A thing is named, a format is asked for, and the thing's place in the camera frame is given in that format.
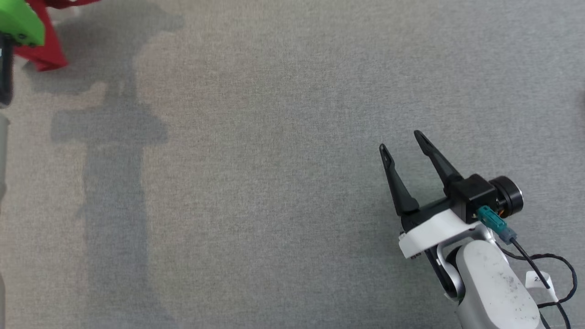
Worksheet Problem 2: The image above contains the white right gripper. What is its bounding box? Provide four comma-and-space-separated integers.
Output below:
379, 130, 489, 260

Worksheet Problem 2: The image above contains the white printed cable label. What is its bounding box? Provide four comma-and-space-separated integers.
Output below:
525, 271, 559, 303

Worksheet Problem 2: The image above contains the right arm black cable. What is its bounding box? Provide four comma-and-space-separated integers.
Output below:
475, 206, 578, 329

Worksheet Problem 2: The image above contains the red jersey with white sleeves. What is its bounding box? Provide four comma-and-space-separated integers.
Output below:
13, 0, 101, 72

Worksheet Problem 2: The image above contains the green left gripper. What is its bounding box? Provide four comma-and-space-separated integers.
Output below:
0, 0, 46, 47

